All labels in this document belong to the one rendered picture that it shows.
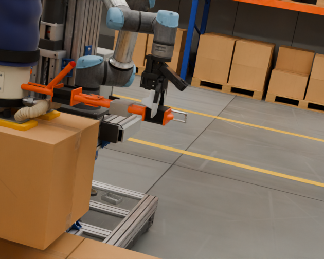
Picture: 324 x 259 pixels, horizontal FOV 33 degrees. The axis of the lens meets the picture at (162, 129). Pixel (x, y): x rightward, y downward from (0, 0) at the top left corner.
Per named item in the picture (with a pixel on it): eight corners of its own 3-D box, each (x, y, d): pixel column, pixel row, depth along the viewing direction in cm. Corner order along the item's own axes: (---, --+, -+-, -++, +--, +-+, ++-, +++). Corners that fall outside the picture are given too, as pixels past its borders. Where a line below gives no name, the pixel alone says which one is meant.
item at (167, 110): (141, 121, 188) (143, 107, 186) (147, 116, 195) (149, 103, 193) (164, 126, 186) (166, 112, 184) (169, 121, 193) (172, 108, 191)
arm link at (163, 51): (176, 45, 187) (171, 47, 179) (174, 58, 188) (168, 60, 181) (156, 41, 189) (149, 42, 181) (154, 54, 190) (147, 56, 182)
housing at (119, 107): (107, 113, 191) (109, 101, 190) (114, 110, 198) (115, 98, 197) (126, 117, 190) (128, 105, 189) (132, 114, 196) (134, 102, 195)
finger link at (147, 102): (139, 114, 187) (145, 89, 188) (155, 118, 186) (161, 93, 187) (137, 113, 184) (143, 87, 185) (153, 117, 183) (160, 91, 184)
